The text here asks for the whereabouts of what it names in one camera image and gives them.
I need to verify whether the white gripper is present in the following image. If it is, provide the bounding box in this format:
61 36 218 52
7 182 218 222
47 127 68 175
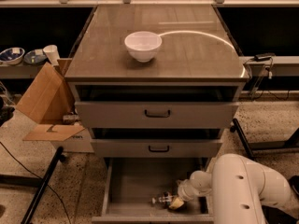
168 179 199 210

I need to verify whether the clear plastic water bottle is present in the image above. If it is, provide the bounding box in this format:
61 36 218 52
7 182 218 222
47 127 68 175
151 192 174 208

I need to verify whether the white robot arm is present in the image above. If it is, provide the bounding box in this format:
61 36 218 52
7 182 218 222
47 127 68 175
169 154 291 224

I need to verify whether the grey bottom drawer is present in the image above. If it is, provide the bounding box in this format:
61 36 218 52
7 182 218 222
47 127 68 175
92 158 214 224

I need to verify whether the grey drawer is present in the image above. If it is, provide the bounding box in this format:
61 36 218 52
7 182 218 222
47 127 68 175
91 128 222 158
92 158 214 224
75 85 238 129

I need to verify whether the grey middle drawer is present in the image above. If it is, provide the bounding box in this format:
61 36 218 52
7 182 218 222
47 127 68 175
91 128 222 158

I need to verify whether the grey drawer cabinet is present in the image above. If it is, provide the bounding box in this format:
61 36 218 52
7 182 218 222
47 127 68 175
64 4 250 170

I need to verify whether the grey top drawer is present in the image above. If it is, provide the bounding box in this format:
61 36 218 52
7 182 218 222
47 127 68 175
75 85 238 129

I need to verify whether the black right stand leg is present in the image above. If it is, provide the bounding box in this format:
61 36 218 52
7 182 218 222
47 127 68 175
230 118 254 160

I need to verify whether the black stand leg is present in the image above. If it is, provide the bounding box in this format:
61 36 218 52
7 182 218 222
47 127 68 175
230 118 254 160
21 147 64 224

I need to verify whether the white box under cardboard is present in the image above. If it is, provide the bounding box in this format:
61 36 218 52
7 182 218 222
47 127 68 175
51 130 93 153

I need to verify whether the black left stand leg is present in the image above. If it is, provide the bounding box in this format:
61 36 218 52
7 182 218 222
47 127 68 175
21 147 64 224

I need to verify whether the white ceramic bowl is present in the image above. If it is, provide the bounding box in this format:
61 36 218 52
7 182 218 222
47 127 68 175
124 31 163 63

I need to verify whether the brown cardboard box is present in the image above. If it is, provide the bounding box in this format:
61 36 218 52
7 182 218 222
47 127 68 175
16 63 84 142

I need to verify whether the black power adapter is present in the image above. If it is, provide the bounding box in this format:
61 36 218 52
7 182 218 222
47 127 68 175
254 52 275 62

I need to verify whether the white paper cup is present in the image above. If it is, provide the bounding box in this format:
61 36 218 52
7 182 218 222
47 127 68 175
43 45 60 65

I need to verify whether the blue patterned plate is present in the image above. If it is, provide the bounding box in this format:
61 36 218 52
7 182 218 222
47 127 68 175
23 49 47 66

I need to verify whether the blue patterned bowl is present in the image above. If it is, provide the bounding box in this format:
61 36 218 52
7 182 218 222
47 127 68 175
0 48 25 65

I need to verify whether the black floor cable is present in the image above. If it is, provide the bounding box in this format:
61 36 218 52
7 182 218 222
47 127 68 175
0 140 73 224

